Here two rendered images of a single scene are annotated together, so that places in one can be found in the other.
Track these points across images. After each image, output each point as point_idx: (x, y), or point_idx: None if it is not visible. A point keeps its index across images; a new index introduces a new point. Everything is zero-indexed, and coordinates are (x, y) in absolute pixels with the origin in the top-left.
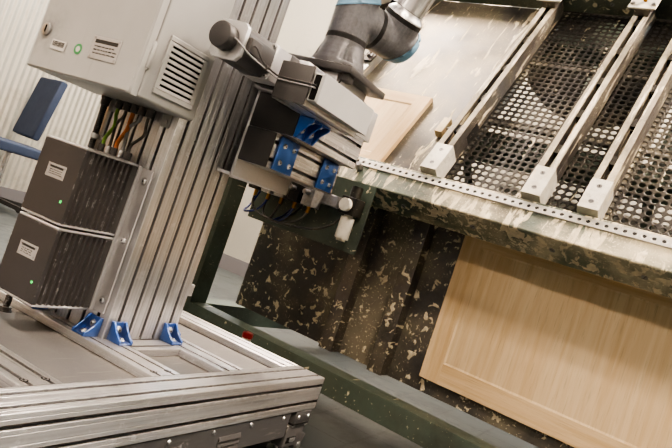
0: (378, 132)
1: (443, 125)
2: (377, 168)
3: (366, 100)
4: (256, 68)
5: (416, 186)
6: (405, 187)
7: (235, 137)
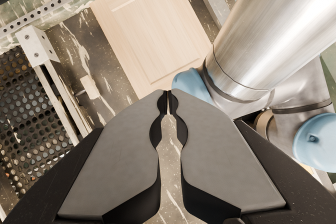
0: (135, 32)
1: (86, 86)
2: None
3: (196, 50)
4: None
5: (18, 11)
6: (25, 2)
7: None
